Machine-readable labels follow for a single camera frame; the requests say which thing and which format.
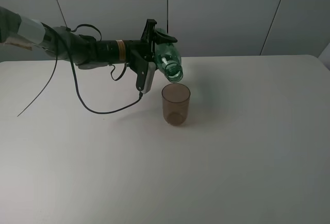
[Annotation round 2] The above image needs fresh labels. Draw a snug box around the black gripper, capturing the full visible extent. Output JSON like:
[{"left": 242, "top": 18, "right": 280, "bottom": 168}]
[{"left": 129, "top": 19, "right": 177, "bottom": 90}]

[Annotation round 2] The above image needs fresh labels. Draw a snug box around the green transparent plastic bottle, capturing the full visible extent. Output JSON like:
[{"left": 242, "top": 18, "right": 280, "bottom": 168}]
[{"left": 154, "top": 28, "right": 184, "bottom": 83}]

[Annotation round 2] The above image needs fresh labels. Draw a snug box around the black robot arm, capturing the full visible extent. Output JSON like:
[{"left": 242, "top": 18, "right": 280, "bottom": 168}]
[{"left": 1, "top": 8, "right": 183, "bottom": 94}]

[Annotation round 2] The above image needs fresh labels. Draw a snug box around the brown translucent plastic cup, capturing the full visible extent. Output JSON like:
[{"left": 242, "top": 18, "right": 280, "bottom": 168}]
[{"left": 161, "top": 83, "right": 191, "bottom": 126}]

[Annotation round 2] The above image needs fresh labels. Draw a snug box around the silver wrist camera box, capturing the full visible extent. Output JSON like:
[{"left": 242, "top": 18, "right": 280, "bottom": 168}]
[{"left": 141, "top": 62, "right": 157, "bottom": 94}]

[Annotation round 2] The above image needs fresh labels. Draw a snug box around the thin black cable loop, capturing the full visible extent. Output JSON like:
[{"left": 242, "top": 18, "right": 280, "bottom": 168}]
[{"left": 69, "top": 24, "right": 127, "bottom": 82}]

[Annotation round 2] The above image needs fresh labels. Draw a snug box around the black camera cable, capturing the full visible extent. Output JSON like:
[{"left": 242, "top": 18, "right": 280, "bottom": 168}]
[{"left": 38, "top": 23, "right": 144, "bottom": 114}]

